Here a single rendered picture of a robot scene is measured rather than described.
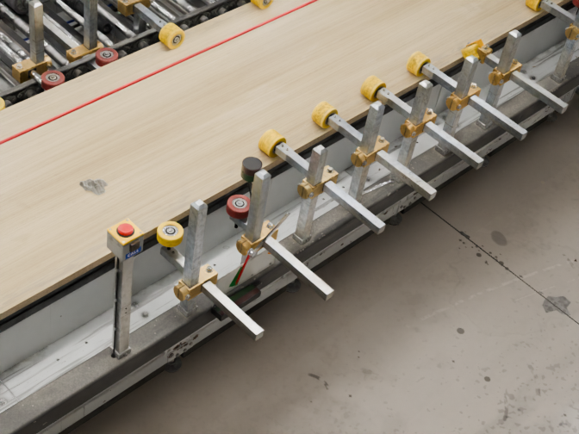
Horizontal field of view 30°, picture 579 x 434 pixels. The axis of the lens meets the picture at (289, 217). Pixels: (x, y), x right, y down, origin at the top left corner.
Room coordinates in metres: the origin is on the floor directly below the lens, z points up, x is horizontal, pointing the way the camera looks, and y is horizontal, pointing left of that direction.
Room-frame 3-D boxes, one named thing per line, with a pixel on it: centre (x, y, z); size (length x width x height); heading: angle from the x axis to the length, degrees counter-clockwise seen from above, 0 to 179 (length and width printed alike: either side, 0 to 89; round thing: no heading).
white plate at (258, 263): (2.28, 0.10, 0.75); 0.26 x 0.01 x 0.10; 142
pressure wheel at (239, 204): (2.41, 0.16, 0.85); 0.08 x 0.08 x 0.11
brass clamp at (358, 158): (2.73, -0.22, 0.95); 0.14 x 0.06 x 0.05; 142
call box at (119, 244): (1.91, 0.41, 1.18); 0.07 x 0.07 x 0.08; 52
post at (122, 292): (1.91, 0.41, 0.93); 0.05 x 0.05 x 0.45; 52
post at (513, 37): (3.30, -0.67, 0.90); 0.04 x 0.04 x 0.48; 52
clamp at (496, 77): (3.32, -0.68, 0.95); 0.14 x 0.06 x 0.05; 142
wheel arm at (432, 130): (2.93, -0.40, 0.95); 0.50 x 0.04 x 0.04; 52
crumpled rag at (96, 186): (2.37, 0.62, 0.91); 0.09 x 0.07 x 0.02; 81
